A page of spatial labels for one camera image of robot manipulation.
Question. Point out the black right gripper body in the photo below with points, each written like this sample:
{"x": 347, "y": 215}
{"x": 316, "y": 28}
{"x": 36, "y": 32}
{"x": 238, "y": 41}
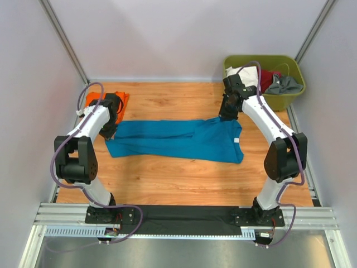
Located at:
{"x": 226, "y": 110}

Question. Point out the folded orange t-shirt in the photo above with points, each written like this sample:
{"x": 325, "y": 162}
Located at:
{"x": 119, "y": 99}

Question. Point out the aluminium frame post left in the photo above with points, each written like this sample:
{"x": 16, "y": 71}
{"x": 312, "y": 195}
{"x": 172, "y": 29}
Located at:
{"x": 55, "y": 22}

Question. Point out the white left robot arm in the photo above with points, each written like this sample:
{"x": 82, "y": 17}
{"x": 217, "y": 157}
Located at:
{"x": 75, "y": 160}

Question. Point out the green plastic laundry basket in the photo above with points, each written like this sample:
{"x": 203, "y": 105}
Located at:
{"x": 280, "y": 63}

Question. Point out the aluminium front rail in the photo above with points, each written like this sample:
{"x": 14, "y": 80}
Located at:
{"x": 68, "y": 220}

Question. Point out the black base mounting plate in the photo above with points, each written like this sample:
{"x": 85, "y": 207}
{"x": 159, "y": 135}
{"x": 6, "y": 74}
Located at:
{"x": 185, "y": 220}

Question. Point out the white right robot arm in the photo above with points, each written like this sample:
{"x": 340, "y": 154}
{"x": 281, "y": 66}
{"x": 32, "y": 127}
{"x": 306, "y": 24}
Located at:
{"x": 286, "y": 156}

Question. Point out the aluminium frame post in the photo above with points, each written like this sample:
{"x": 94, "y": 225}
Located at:
{"x": 55, "y": 22}
{"x": 316, "y": 27}

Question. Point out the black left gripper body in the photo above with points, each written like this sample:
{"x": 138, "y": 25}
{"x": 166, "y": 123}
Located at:
{"x": 108, "y": 129}

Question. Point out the white t-shirt with green stripe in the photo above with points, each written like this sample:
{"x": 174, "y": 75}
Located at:
{"x": 248, "y": 75}

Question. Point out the blue t-shirt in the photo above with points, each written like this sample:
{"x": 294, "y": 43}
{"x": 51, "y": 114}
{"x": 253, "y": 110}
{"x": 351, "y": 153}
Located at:
{"x": 212, "y": 139}

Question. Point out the aluminium frame post right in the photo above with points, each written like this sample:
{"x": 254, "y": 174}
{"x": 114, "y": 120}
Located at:
{"x": 316, "y": 27}

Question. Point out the dark red t-shirt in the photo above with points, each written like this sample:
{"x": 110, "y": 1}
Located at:
{"x": 266, "y": 79}

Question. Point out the grey t-shirt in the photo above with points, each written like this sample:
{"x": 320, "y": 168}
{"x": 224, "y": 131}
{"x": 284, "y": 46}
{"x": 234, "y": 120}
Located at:
{"x": 284, "y": 85}

